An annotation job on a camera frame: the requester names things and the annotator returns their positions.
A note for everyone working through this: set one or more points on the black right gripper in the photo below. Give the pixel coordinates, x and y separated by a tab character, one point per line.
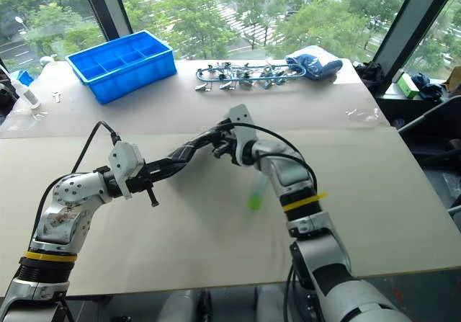
225	147

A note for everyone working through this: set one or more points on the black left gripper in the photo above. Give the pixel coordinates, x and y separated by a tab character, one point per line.
138	184

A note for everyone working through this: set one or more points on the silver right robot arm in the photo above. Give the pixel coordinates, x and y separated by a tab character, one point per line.
288	170

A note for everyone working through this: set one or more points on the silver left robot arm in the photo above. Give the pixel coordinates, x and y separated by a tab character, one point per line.
68	192

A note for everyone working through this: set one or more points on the green highlighter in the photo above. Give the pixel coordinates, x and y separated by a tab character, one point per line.
256	199

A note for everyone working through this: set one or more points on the blue clip drying hanger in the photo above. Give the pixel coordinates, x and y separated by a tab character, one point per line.
248	77

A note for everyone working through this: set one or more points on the blue compartment plastic bin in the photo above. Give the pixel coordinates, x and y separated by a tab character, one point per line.
119	80

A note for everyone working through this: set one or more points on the grey rounded shape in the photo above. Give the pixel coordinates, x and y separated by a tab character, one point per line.
180	305

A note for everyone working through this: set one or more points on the blue folded cloth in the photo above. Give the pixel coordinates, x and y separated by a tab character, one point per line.
317	64

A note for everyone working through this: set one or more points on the clear plastic bag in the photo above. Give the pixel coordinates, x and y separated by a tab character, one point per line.
21	118

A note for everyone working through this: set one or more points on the white squeeze bottle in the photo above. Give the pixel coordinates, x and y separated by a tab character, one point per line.
27	93

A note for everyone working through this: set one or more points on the clear crumpled plastic wrap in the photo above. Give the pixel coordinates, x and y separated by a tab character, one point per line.
362	115

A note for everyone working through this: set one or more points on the small blue container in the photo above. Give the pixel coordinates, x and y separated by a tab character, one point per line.
23	77

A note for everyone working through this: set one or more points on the black crumpled cloth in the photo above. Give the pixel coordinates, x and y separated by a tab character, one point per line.
371	74

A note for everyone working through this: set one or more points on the green small box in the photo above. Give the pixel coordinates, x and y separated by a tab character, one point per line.
407	86

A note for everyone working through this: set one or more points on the dark blue crumpled cloth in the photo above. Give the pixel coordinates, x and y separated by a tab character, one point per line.
428	84

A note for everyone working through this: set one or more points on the brown cardboard piece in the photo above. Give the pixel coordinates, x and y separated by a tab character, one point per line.
454	79

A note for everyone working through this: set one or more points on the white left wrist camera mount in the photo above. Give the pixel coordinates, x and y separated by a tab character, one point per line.
124	160

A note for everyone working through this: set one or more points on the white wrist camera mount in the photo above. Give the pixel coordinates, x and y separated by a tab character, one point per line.
245	136
124	160

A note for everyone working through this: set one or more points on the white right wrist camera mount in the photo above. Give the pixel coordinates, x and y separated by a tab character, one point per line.
245	136

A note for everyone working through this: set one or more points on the small white metal bracket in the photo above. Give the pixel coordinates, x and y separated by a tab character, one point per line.
56	97

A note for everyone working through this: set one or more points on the black window frame post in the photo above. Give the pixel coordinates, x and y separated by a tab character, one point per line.
414	23
104	5

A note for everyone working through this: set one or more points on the grey chair frame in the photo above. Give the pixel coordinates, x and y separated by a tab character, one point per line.
432	113

